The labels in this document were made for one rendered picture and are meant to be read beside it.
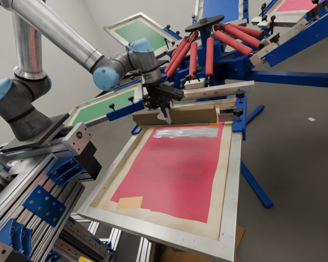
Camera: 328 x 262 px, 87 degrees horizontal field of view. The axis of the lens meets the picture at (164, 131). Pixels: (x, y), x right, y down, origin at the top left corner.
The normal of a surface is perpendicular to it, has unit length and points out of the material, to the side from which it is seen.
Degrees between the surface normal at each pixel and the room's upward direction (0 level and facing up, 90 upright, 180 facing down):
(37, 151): 90
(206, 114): 91
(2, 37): 90
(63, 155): 90
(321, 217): 0
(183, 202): 0
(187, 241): 0
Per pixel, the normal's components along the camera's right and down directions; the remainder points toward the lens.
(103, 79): -0.14, 0.61
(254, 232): -0.32, -0.77
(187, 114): -0.35, 0.65
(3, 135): 0.88, -0.02
